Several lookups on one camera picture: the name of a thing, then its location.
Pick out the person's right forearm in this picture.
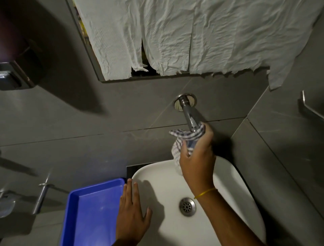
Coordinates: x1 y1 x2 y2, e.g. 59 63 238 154
195 189 266 246

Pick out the yellow wristband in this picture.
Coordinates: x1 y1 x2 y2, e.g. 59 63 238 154
194 188 218 200

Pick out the person's right hand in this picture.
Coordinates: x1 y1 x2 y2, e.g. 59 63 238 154
179 122 217 197

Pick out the wide white paper towel sheet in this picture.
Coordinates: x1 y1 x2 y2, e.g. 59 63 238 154
189 0 324 91

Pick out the metal towel rail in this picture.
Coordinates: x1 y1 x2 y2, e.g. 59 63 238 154
300 90 324 121

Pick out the torn white paper towel sheet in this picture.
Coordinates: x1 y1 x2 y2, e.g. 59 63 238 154
140 0 195 76

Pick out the metal soap dispenser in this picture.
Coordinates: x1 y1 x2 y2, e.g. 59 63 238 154
0 61 36 92

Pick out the person's left hand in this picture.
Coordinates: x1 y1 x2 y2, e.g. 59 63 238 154
116 178 153 246

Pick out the blue plastic tray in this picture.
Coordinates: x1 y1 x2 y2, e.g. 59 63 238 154
60 178 126 246

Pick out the white ceramic sink basin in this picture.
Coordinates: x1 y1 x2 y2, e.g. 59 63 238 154
131 156 267 246

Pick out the wall mirror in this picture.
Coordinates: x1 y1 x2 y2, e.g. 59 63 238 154
66 0 270 82

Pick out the narrow white paper towel sheet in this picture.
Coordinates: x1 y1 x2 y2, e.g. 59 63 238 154
73 0 149 81

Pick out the blue checked white cloth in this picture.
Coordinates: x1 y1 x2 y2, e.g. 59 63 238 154
169 123 206 176

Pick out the chrome wall tap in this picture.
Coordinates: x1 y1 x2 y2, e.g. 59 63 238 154
31 174 55 215

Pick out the chrome wall faucet spout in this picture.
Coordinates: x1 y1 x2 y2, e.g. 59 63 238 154
173 93 203 133

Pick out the metal sink drain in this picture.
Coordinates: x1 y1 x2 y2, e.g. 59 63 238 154
179 198 196 217

